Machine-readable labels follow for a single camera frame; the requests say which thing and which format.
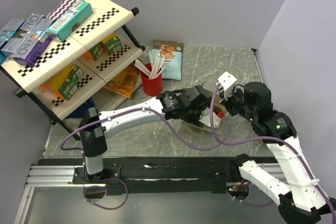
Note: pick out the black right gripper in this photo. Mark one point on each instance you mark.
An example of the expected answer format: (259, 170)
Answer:
(238, 91)

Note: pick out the cream two-tier shelf rack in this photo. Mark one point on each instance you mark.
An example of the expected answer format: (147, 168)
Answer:
(107, 17)

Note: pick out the orange snack bag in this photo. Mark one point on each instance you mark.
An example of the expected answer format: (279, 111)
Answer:
(124, 83)

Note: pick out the blue snack pouch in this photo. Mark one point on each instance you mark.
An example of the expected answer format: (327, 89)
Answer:
(172, 52)

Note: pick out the dark blue bag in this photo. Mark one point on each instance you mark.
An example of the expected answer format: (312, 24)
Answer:
(81, 110)

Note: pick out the brown paper bag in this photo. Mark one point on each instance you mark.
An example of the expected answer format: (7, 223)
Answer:
(203, 124)

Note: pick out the blue silver box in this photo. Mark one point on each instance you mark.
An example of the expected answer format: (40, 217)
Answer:
(10, 30)

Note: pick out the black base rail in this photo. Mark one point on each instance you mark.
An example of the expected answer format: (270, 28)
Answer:
(167, 174)

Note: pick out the silver purple box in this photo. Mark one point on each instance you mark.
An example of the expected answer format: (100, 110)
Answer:
(30, 41)

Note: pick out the white wrapped straws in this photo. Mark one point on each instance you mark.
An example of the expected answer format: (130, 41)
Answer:
(157, 65)

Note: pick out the teal box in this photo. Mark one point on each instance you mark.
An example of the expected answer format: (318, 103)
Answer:
(62, 28)

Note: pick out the orange green large box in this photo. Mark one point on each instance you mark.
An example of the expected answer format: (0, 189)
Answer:
(64, 83)

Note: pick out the red cup holder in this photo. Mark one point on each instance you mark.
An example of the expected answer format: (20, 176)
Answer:
(151, 87)

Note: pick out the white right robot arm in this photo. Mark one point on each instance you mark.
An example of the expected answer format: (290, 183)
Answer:
(300, 199)

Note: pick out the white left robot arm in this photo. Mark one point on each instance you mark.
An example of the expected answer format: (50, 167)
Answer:
(95, 127)

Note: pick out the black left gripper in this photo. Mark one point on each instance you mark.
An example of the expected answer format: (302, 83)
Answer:
(196, 119)

